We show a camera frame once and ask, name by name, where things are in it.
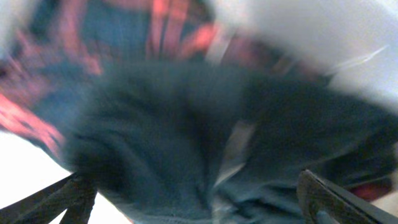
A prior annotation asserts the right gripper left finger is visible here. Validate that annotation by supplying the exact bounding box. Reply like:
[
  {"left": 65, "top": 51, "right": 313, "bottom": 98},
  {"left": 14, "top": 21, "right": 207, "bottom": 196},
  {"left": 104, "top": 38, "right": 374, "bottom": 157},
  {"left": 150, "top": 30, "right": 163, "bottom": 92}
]
[{"left": 1, "top": 173, "right": 97, "bottom": 224}]

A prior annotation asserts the dark navy taped garment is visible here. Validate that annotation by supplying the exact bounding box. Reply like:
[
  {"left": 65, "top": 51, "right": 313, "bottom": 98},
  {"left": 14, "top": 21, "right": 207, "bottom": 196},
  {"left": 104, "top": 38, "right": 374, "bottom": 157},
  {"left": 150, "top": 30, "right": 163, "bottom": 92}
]
[{"left": 62, "top": 60, "right": 398, "bottom": 224}]

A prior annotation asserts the red plaid flannel shirt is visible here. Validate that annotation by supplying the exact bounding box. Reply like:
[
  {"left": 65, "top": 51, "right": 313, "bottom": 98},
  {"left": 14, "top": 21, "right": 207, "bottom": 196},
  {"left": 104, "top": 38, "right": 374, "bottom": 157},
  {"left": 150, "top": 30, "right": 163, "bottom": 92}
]
[{"left": 0, "top": 0, "right": 396, "bottom": 203}]

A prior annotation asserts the clear plastic storage bin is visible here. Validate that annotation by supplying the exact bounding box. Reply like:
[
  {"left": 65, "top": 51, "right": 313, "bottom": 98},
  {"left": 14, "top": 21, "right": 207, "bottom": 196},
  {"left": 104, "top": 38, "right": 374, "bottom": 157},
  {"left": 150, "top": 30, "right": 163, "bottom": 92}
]
[{"left": 1, "top": 1, "right": 397, "bottom": 204}]

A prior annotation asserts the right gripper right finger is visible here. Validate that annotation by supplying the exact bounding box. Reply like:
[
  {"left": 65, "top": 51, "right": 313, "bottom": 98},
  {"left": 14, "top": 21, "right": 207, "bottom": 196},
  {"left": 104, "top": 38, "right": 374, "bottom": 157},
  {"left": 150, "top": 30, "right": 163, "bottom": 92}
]
[{"left": 297, "top": 170, "right": 397, "bottom": 224}]

